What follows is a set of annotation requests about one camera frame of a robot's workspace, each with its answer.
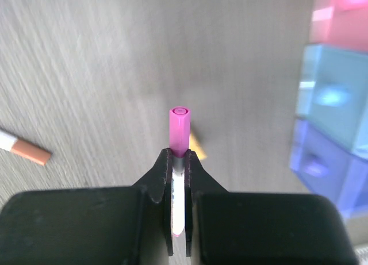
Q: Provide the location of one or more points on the pink white marker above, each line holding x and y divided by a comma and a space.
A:
179, 137

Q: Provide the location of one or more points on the orange white marker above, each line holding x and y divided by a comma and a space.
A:
23, 148

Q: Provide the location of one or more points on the purple drawer box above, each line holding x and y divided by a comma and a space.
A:
325, 168

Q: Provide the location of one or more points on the small tan eraser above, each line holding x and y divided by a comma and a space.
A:
195, 146

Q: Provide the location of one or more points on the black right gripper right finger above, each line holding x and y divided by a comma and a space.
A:
223, 227

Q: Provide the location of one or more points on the teal blue drawer box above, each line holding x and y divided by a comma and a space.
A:
332, 95

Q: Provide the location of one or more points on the pink drawer box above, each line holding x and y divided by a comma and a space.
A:
340, 23

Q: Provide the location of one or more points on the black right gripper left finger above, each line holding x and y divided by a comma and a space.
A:
96, 225

